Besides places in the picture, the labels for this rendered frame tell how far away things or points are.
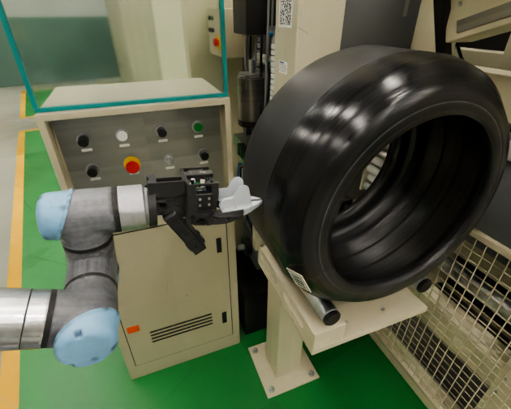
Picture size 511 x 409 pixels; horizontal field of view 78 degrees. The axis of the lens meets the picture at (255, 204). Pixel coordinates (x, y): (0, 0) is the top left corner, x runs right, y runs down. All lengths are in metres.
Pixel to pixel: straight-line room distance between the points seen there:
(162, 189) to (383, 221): 0.70
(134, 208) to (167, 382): 1.33
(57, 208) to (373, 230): 0.82
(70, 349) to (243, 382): 1.30
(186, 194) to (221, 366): 1.33
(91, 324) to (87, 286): 0.07
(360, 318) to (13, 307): 0.76
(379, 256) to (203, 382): 1.11
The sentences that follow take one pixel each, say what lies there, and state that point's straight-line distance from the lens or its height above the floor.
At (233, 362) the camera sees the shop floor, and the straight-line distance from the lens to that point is 1.77.
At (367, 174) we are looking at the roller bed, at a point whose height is 0.97.
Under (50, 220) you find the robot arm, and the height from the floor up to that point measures 1.25.
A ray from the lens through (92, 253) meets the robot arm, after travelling 0.57.
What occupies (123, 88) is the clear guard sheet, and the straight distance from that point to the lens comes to 1.04.
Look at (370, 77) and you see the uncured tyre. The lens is 0.57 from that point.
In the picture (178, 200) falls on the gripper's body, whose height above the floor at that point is 1.23.
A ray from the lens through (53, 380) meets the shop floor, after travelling 1.98.
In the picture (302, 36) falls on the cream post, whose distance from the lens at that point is 0.86.
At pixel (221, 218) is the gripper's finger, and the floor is 1.20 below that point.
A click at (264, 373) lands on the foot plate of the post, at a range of 1.73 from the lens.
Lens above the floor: 1.51
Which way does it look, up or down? 32 degrees down
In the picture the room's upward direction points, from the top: straight up
